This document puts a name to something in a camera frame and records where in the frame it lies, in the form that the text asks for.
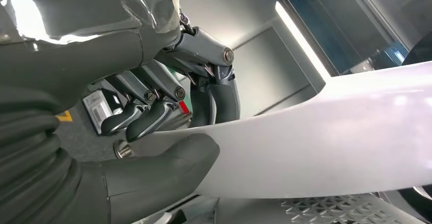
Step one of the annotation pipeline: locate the chrome round base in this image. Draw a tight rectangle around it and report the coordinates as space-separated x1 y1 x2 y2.
113 139 135 160

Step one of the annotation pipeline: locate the perforated grey robot torso panel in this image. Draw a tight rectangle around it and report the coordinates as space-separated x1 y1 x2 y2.
215 193 426 224

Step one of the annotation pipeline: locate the yellow floor tape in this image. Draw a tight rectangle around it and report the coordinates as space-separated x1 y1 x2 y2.
56 110 73 123

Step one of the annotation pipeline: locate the ceiling light strip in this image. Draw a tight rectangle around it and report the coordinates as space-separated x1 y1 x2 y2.
274 1 332 81

